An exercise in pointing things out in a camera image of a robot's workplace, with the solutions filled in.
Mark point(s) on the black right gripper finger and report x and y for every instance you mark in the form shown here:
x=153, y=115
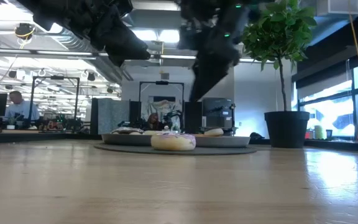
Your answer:
x=207, y=77

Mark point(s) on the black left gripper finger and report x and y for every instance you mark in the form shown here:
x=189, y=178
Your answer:
x=129, y=43
x=115, y=54

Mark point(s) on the small chocolate frosted donut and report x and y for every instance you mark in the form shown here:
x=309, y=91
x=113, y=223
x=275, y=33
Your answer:
x=213, y=132

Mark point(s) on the pink donut with chocolate drizzle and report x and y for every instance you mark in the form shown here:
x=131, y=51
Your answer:
x=172, y=143

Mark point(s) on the large white frosted donut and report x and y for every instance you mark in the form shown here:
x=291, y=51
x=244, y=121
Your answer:
x=152, y=132

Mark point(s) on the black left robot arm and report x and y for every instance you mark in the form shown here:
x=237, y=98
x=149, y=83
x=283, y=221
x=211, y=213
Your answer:
x=57, y=12

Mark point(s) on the black equipment box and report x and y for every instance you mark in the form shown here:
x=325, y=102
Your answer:
x=216, y=109

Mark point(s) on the black panel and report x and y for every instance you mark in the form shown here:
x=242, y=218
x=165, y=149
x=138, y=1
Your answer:
x=193, y=115
x=135, y=112

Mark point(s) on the grey blue partition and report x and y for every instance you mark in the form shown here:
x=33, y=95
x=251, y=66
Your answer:
x=110, y=115

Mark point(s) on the light grey round plate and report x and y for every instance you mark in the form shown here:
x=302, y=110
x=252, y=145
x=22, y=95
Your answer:
x=225, y=141

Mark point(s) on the person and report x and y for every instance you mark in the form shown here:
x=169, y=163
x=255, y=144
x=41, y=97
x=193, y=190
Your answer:
x=23, y=110
x=153, y=121

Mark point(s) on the dark grey round plate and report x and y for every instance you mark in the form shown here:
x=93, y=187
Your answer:
x=123, y=140

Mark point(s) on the round grey woven placemat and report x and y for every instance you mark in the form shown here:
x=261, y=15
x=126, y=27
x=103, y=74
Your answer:
x=120, y=149

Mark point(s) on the green plant in black pot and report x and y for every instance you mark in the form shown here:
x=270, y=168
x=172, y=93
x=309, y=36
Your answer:
x=286, y=130

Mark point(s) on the yellow container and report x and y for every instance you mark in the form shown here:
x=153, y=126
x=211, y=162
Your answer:
x=319, y=132

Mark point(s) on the dark cup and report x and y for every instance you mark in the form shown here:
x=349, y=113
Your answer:
x=329, y=134

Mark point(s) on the black robot station frame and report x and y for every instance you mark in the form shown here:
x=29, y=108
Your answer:
x=56, y=77
x=162, y=82

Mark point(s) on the black aluminium table frame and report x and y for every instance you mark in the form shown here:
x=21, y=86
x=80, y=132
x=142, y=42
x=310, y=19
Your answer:
x=42, y=137

